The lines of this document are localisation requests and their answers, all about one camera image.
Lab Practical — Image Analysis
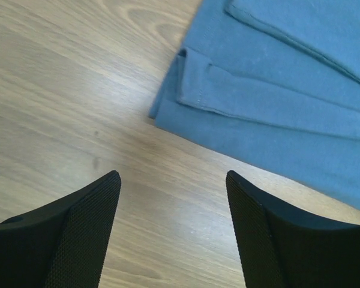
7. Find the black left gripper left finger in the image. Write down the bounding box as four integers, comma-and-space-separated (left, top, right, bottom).
0, 170, 121, 287

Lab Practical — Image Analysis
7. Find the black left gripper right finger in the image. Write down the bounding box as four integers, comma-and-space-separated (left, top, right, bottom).
226, 170, 360, 287

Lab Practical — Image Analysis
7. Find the grey-blue t-shirt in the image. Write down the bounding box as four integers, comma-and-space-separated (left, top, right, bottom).
149, 1, 360, 209

